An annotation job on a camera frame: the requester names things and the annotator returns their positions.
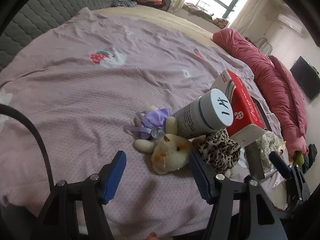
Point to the crumpled plastic wrapper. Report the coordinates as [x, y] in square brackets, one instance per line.
[267, 143]

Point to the white air conditioner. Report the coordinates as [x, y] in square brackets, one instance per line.
[294, 25]

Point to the lilac patterned bed sheet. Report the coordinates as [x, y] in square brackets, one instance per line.
[82, 82]

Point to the green cloth under quilt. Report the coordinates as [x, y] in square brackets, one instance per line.
[298, 158]

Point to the plush toy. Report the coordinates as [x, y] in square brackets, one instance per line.
[158, 133]

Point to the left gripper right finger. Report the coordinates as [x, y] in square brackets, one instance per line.
[220, 192]

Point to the dark folded clothes pile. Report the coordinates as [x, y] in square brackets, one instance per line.
[310, 159]

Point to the red white tissue box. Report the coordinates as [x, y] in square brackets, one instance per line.
[247, 124]

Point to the wall mounted black television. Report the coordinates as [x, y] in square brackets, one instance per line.
[307, 77]

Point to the grey quilted headboard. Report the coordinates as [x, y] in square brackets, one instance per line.
[24, 20]

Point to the white cylindrical bottle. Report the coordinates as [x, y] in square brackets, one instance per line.
[208, 113]

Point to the pink red folded quilt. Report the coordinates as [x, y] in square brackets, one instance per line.
[277, 85]

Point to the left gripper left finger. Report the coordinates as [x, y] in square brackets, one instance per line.
[98, 190]

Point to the cream right curtain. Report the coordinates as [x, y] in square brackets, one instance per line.
[247, 15]

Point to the leopard print fabric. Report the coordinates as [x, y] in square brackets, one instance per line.
[218, 150]

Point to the beige mattress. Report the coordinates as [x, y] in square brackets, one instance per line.
[165, 20]

